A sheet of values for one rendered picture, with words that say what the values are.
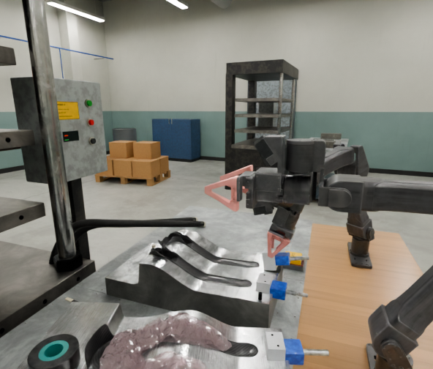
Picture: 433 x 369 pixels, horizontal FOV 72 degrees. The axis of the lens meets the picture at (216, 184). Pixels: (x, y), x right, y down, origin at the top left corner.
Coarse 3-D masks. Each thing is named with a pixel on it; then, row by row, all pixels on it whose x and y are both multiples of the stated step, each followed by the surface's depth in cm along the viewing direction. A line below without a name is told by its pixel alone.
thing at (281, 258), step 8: (272, 248) 92; (264, 256) 88; (280, 256) 87; (288, 256) 87; (296, 256) 88; (304, 256) 87; (264, 264) 88; (272, 264) 88; (280, 264) 87; (288, 264) 86
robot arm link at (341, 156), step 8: (336, 144) 99; (328, 152) 94; (336, 152) 93; (344, 152) 93; (352, 152) 94; (360, 152) 94; (328, 160) 89; (336, 160) 91; (344, 160) 94; (352, 160) 95; (360, 160) 95; (328, 168) 90; (336, 168) 92; (360, 168) 96; (368, 168) 99
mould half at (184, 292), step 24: (144, 264) 84; (168, 264) 85; (192, 264) 90; (216, 264) 93; (120, 288) 89; (144, 288) 86; (168, 288) 83; (192, 288) 81; (216, 288) 81; (240, 288) 80; (216, 312) 79; (240, 312) 77; (264, 312) 74
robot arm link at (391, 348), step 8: (384, 344) 56; (392, 344) 55; (384, 352) 56; (392, 352) 56; (400, 352) 55; (392, 360) 56; (400, 360) 56; (408, 360) 56; (400, 368) 57; (408, 368) 56
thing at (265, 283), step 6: (264, 276) 81; (270, 276) 81; (258, 282) 78; (264, 282) 78; (270, 282) 78; (276, 282) 80; (282, 282) 80; (258, 288) 78; (264, 288) 78; (270, 288) 78; (276, 288) 77; (282, 288) 77; (276, 294) 77; (282, 294) 77; (294, 294) 77; (300, 294) 77; (306, 294) 76
